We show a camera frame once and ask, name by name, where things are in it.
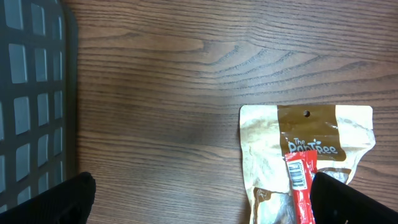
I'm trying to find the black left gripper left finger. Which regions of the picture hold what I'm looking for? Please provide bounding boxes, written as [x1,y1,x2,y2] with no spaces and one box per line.
[1,172,96,224]

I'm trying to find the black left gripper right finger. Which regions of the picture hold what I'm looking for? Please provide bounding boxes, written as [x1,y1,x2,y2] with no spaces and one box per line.
[310,172,397,224]

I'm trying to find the red white stick packet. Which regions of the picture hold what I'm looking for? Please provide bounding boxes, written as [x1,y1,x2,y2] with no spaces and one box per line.
[285,151,317,224]

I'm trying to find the beige brown snack bag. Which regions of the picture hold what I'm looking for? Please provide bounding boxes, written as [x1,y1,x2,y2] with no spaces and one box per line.
[239,105,376,223]

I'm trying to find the grey plastic mesh basket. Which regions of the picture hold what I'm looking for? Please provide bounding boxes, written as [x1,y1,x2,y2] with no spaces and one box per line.
[1,0,78,212]

